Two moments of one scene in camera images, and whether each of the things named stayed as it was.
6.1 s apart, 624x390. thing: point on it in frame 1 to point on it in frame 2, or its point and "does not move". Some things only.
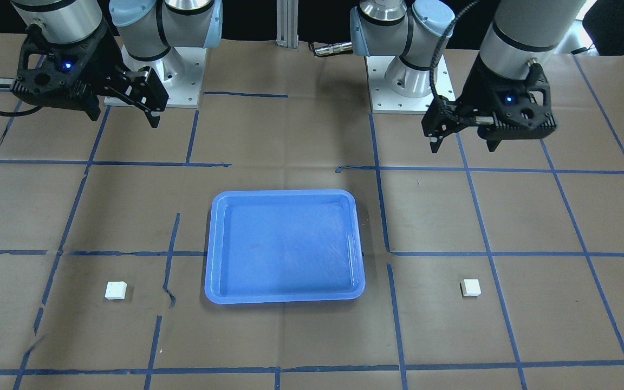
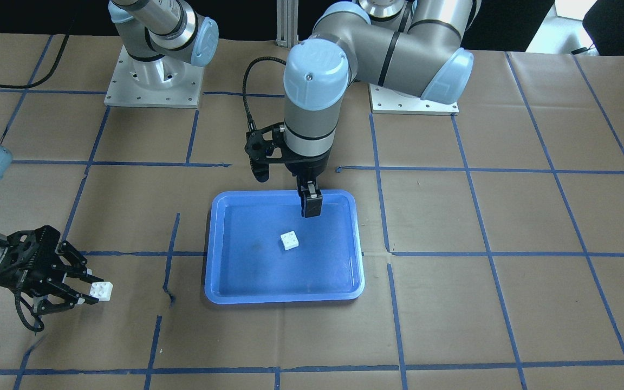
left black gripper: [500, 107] to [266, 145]
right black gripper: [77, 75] to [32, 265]
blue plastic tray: [283, 246] does not move
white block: [116, 290] to [102, 290]
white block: [470, 287] to [289, 240]
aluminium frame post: [287, 23] does not move
